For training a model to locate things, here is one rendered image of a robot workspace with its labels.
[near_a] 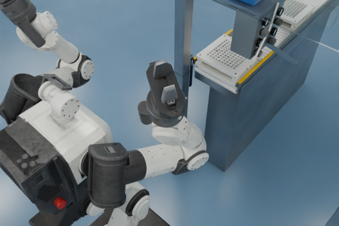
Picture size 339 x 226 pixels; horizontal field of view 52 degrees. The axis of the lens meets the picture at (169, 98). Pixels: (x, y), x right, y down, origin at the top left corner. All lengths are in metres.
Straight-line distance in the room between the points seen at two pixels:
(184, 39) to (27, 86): 0.77
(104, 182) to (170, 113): 0.34
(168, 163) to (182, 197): 1.35
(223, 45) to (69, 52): 0.84
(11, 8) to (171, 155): 0.65
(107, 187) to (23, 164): 0.22
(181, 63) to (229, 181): 1.04
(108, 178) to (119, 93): 2.08
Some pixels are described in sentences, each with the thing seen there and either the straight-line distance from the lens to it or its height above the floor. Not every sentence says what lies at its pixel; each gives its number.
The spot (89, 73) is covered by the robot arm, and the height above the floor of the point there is 1.18.
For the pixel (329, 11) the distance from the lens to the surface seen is 1.22.
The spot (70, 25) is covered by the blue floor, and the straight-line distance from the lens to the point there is 3.88.
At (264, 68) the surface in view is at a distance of 1.90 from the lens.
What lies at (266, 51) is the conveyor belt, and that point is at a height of 0.92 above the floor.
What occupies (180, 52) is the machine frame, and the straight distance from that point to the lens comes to 1.71.
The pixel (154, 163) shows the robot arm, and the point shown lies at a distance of 1.01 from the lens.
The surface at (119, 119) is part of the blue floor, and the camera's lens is 2.79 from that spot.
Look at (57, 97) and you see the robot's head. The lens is 0.99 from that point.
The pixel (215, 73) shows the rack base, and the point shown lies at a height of 0.95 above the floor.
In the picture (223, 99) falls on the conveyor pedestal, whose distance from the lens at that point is 2.02.
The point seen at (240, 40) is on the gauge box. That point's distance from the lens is 1.52.
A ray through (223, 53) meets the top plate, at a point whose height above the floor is 1.00.
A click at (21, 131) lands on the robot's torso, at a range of 1.09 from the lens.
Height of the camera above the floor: 2.10
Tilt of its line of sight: 46 degrees down
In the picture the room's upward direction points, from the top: straight up
